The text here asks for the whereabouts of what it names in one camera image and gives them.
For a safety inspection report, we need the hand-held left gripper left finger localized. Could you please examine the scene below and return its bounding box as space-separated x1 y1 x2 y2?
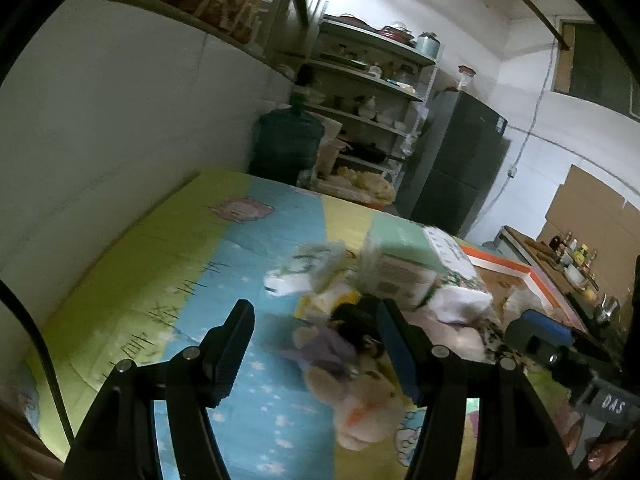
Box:
62 300 255 480

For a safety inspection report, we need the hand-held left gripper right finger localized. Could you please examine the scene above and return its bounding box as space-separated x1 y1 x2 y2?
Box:
376 299 576 480

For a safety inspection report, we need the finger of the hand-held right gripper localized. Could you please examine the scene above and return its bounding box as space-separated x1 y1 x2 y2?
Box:
504 309 577 357

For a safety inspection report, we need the cardboard box with orange rim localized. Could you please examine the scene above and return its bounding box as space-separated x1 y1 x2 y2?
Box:
459 244 590 333

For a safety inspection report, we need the white plush bear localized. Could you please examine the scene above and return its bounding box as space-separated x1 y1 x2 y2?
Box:
304 367 407 452

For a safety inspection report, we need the doll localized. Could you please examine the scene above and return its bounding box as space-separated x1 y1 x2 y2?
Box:
272 302 387 378

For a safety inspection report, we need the green top box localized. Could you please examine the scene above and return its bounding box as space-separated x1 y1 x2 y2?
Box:
361 222 443 308

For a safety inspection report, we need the yellow soft item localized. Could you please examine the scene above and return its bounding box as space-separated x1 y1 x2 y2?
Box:
294 289 352 320

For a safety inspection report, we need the pink fluffy cloth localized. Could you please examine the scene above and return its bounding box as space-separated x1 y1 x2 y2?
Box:
414 309 503 363

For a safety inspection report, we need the row of condiment bottles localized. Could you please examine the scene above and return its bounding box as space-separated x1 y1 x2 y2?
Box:
549 231 600 273

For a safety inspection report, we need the white tissue pack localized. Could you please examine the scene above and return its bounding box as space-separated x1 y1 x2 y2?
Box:
424 226 494 323

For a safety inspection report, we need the small printed tissue pack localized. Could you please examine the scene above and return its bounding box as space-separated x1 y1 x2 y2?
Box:
264 241 347 297

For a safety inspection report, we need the yellowish bundle in basket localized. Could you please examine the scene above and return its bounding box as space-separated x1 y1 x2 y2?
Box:
336 166 397 204

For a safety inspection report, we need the dark fridge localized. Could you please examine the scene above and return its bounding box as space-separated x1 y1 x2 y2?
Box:
394 89 512 239

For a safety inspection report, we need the pale bag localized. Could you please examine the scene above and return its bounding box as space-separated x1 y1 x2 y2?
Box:
315 117 351 181

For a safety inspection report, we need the large water jug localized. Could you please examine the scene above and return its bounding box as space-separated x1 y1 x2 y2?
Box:
247 91 327 187

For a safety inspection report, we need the glass jar with red lid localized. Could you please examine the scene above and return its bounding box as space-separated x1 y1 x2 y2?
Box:
457 64 479 92

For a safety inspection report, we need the grey shelf rack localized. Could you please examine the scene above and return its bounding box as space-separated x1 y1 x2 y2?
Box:
299 14 442 188

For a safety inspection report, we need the dark window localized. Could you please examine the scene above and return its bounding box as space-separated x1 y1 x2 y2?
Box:
551 16 640 122

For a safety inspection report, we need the red pot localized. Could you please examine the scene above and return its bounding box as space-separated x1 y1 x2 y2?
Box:
381 21 416 43

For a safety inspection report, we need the cardboard wall sheet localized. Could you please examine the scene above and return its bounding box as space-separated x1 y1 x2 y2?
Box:
536 164 640 267

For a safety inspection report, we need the glass door wall cabinet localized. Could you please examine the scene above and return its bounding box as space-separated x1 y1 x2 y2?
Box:
84 0 333 68

